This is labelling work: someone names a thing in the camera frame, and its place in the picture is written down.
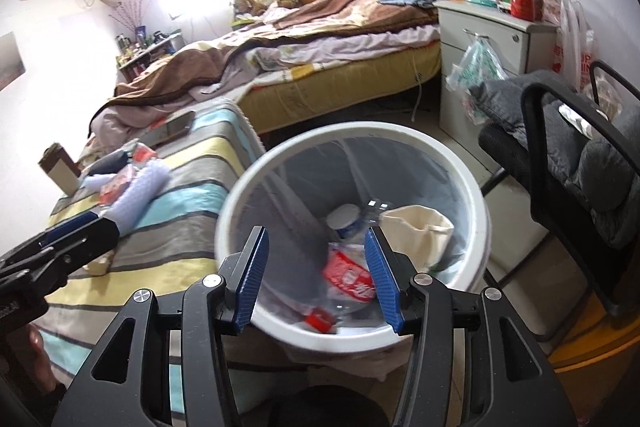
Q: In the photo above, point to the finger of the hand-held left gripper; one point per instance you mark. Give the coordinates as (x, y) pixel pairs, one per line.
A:
(70, 227)
(95, 239)

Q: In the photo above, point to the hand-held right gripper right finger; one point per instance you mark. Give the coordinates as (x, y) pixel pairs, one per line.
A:
(382, 279)

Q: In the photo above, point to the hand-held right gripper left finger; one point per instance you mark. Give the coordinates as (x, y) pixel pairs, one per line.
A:
(250, 279)

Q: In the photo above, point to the clear plastic bottle red label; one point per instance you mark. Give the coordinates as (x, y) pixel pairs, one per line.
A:
(350, 277)

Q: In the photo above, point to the short white foam net sleeve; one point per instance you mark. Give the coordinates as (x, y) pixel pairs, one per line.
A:
(100, 182)

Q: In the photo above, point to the white round trash bin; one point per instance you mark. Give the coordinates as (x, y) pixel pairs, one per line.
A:
(235, 227)

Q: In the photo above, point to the red white snack packet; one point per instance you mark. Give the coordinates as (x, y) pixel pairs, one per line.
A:
(117, 187)

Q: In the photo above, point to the cream printed canvas bag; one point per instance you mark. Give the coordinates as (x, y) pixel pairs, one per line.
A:
(425, 232)

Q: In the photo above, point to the long white foam net sleeve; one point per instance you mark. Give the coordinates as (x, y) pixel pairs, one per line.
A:
(140, 192)

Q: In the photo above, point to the small red white packet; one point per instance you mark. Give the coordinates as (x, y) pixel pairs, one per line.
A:
(144, 153)

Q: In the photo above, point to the clear plastic bin liner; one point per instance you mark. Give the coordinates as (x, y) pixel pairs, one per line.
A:
(310, 177)

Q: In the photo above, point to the person's left hand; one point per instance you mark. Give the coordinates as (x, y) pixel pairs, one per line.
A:
(39, 352)

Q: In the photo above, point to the dark blue glasses case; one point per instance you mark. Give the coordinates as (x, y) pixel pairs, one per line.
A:
(107, 163)

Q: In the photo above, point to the black smartphone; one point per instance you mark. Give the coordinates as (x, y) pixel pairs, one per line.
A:
(172, 127)

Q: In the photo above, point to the group of bottles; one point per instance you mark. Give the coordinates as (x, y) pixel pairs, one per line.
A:
(140, 44)

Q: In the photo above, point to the yellow mattress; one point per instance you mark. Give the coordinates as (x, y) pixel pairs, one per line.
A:
(340, 87)

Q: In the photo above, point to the bed with brown blanket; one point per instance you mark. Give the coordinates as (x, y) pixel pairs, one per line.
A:
(200, 62)

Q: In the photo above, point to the black metal chair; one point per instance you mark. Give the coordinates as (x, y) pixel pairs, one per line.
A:
(537, 142)

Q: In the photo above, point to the vase of dried branches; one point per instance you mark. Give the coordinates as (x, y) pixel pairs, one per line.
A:
(131, 14)

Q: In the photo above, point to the green printed plastic bag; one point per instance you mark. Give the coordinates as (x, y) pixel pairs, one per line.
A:
(475, 67)

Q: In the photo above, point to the light purple quilt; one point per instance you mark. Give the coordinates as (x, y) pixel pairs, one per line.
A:
(350, 47)

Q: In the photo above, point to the grey cushioned armchair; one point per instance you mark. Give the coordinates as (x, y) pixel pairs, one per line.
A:
(590, 167)

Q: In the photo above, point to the white nightstand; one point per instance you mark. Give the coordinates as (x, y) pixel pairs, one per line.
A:
(470, 57)

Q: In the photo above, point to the white crumpled tissue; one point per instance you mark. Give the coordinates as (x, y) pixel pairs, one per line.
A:
(575, 117)

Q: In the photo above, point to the brown teddy bear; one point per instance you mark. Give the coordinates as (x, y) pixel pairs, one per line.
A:
(249, 4)

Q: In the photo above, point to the white plastic bag red print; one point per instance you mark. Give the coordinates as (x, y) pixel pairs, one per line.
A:
(572, 52)

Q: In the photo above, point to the red canister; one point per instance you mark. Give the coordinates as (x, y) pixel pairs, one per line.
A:
(525, 4)

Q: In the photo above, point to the wall mirror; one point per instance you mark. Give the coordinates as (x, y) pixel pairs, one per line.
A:
(11, 62)

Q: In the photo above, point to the white wall shelf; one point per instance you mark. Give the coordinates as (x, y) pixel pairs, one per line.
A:
(150, 54)

